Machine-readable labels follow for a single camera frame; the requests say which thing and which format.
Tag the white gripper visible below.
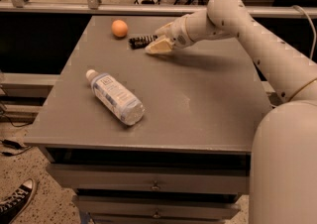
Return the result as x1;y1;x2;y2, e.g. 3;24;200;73
145;16;193;55

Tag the black rxbar chocolate wrapper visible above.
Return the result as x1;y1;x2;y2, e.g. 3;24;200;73
128;35;158;50

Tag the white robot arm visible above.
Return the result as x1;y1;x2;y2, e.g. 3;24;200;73
146;0;317;224

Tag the orange fruit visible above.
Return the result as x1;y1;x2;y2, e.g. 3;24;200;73
111;20;128;38

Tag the clear plastic water bottle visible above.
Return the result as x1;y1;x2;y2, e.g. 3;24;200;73
86;69;145;126

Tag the grey drawer cabinet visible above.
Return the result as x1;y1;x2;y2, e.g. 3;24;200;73
26;16;270;224

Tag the black white sneaker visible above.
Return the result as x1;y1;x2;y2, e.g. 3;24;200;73
0;178;38;224

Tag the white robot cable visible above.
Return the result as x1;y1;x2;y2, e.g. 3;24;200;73
291;4;317;61

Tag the black power adapter cable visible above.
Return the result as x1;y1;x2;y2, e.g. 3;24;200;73
0;138;33;157

